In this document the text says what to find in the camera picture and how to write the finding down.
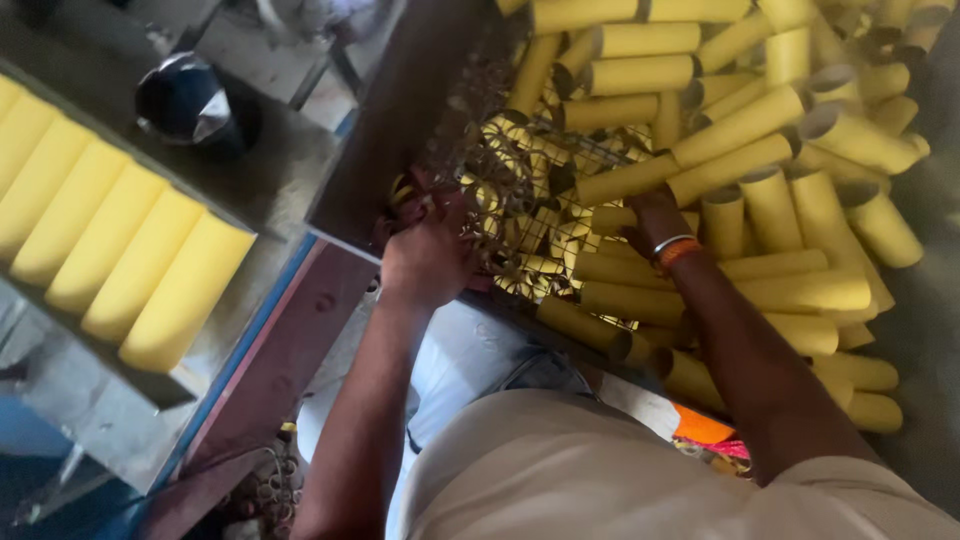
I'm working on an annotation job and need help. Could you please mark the person's right hand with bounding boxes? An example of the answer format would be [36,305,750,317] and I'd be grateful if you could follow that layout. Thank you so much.
[621,186,695,260]

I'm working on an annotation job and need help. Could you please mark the person's left hand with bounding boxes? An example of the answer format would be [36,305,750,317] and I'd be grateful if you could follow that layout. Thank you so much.
[378,187,477,309]

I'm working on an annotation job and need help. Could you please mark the brown metal chute panel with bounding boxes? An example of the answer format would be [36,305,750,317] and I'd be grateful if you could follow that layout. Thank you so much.
[306,0,519,264]

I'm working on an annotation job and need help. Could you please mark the pile of yellow cardboard rings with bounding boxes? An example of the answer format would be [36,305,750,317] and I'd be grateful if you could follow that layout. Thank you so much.
[390,112,654,301]

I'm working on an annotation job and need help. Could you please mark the person's grey trousers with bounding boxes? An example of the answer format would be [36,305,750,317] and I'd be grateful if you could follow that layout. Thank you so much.
[296,300,601,481]

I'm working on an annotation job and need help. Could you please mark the grey metal machine tray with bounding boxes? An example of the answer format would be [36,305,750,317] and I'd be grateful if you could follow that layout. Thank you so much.
[0,0,346,496]

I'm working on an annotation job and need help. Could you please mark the dark round machine knob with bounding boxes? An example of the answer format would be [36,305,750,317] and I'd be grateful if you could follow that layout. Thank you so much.
[135,52,249,155]

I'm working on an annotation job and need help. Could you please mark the row of yellow tubes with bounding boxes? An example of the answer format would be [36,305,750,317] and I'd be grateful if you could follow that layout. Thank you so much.
[0,73,258,375]

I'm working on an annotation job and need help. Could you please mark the person's white shirt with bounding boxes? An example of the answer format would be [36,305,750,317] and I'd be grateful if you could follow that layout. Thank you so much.
[386,388,960,540]

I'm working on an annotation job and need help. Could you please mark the heap of yellow cardboard tubes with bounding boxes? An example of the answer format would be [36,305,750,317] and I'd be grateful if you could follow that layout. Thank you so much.
[495,0,935,436]

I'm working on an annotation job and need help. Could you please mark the orange and pink cloth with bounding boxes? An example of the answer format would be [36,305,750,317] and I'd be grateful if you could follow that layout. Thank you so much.
[669,402,753,478]

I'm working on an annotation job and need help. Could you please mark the wire mesh basket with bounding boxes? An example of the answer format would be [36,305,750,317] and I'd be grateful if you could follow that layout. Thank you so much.
[420,52,676,331]

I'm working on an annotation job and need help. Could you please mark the silver and orange bracelets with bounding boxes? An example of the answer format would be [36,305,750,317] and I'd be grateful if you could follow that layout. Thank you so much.
[649,234,705,273]

